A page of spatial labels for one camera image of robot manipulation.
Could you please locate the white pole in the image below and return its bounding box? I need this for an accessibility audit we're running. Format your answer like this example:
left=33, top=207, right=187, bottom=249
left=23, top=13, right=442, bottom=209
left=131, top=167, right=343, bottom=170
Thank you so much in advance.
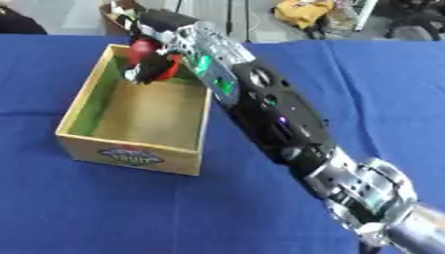
left=351, top=0, right=379, bottom=33

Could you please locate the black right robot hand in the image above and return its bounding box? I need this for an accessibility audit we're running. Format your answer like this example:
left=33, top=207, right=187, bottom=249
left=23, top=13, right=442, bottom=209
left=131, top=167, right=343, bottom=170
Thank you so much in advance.
left=114, top=8, right=201, bottom=85

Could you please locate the black tripod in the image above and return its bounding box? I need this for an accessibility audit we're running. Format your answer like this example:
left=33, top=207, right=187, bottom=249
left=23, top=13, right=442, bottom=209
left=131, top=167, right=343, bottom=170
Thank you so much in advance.
left=223, top=0, right=254, bottom=44

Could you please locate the yellow bag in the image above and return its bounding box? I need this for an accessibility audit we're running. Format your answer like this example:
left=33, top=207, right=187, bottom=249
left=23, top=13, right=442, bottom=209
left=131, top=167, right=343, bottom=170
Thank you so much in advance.
left=271, top=0, right=340, bottom=32

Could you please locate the person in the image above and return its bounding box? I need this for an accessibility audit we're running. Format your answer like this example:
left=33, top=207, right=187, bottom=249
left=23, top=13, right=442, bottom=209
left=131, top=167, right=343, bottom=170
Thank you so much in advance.
left=0, top=5, right=49, bottom=36

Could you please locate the tan cardboard box green inside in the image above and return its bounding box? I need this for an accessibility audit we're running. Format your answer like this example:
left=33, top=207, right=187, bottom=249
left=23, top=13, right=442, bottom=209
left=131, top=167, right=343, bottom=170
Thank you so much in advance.
left=54, top=43, right=216, bottom=177

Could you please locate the black chair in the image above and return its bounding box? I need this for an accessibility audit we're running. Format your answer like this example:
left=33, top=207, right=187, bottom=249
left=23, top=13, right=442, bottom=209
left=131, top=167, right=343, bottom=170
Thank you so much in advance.
left=370, top=0, right=445, bottom=42

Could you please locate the red toy fruit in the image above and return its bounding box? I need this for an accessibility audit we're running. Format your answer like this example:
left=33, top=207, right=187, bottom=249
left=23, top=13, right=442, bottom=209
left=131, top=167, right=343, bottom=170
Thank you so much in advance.
left=126, top=38, right=183, bottom=81

